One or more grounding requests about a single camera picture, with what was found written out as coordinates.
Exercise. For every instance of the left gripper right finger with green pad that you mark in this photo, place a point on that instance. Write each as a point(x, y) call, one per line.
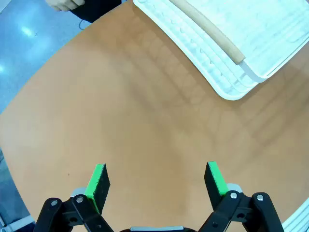
point(216, 186)

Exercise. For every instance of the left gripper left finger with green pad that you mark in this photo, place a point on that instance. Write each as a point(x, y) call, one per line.
point(95, 186)

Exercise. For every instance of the person's bare hand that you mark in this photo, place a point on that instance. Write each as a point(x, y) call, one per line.
point(64, 4)

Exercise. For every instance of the grey metal shelf cart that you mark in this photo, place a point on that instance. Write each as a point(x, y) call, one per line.
point(9, 193)

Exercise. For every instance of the white ribbed drain tray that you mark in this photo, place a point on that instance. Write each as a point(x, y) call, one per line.
point(193, 48)

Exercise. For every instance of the white dish rack basket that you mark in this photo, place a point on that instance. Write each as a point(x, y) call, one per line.
point(265, 36)

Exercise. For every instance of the person's dark clothed body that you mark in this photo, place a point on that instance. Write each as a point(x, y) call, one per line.
point(99, 8)

